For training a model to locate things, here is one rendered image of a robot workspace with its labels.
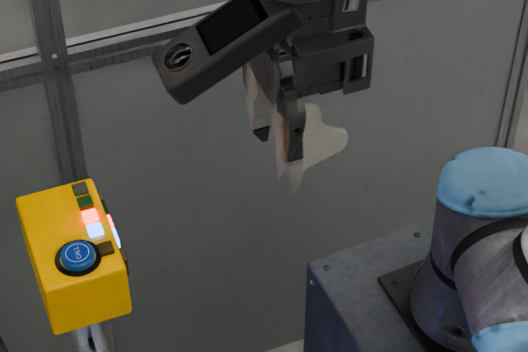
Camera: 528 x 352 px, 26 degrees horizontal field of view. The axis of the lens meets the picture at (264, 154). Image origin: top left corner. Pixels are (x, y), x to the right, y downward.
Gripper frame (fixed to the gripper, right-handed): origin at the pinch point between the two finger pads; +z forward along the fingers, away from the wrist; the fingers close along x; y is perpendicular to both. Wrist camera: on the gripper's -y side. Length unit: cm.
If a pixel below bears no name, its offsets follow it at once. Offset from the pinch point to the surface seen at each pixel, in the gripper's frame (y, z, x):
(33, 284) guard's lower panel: -18, 94, 71
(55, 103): -8, 52, 70
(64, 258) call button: -16.1, 34.8, 24.7
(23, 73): -12, 44, 70
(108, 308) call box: -12.4, 42.3, 21.6
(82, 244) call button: -13.7, 34.8, 26.1
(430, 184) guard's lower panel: 62, 98, 70
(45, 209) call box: -16, 36, 34
